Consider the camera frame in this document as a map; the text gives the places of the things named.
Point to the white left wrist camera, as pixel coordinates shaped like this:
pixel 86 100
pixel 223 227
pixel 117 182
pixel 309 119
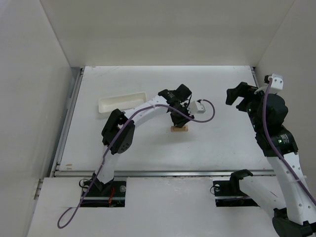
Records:
pixel 196 107

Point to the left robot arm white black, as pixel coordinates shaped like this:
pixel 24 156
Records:
pixel 118 132

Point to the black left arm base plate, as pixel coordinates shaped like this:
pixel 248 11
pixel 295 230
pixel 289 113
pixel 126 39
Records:
pixel 111 196

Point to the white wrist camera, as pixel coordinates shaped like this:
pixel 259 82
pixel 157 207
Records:
pixel 274 84
pixel 196 107

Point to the long light wood block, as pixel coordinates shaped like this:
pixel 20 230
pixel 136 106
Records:
pixel 179 129

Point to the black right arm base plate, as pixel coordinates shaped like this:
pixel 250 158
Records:
pixel 225 196

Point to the white plastic tray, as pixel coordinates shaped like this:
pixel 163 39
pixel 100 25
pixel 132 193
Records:
pixel 123 102

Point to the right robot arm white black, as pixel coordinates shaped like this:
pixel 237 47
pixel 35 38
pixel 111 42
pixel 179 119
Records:
pixel 293 215

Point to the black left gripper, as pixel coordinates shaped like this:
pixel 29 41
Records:
pixel 179 115

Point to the aluminium rail left side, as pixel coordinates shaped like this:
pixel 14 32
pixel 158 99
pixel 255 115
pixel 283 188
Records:
pixel 66 118

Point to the aluminium rail front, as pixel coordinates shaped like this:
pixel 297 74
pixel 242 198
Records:
pixel 149 173

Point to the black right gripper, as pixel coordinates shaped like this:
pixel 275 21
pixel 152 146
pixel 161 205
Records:
pixel 243 96

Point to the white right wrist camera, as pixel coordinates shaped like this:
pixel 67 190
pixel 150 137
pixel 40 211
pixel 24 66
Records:
pixel 274 84

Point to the striped dark wood block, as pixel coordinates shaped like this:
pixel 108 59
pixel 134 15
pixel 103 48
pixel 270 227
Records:
pixel 179 127

